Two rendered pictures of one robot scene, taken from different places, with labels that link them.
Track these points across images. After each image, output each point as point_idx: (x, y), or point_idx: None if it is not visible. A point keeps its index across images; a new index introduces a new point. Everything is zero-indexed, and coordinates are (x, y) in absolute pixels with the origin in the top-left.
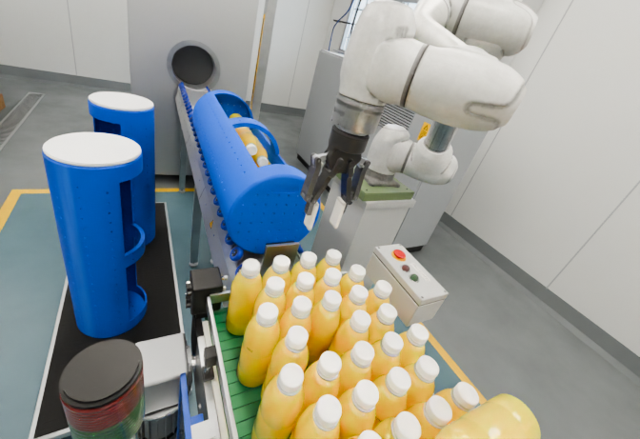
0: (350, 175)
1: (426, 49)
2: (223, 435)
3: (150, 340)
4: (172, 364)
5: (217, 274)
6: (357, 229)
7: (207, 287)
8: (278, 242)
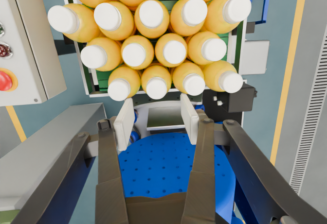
0: (108, 187)
1: None
2: None
3: (256, 73)
4: (246, 51)
5: (231, 102)
6: (41, 173)
7: (243, 89)
8: (170, 132)
